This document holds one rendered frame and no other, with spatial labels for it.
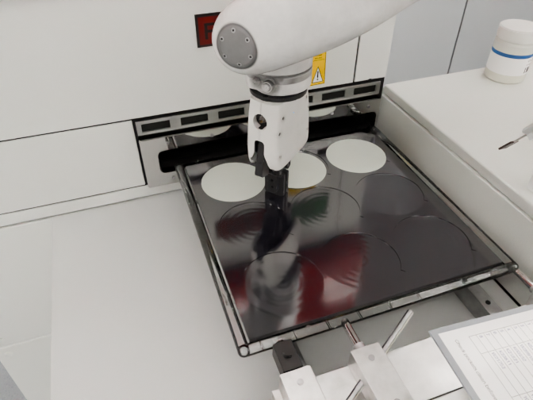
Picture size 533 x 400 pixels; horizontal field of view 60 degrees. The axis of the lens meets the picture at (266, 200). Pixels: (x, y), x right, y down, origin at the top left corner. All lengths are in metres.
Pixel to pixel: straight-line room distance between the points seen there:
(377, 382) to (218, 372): 0.20
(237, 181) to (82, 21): 0.31
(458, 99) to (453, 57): 2.25
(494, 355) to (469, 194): 0.32
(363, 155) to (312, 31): 0.39
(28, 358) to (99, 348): 0.50
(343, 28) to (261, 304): 0.31
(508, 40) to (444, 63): 2.16
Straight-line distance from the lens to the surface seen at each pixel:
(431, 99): 0.86
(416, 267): 0.62
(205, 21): 0.71
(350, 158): 0.78
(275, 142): 0.59
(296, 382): 0.49
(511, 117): 0.86
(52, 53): 0.71
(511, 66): 0.95
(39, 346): 1.11
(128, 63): 0.72
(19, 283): 0.97
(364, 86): 0.87
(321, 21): 0.44
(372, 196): 0.71
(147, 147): 0.77
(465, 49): 3.15
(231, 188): 0.71
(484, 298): 0.68
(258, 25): 0.46
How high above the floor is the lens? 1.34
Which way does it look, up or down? 40 degrees down
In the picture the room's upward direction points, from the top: straight up
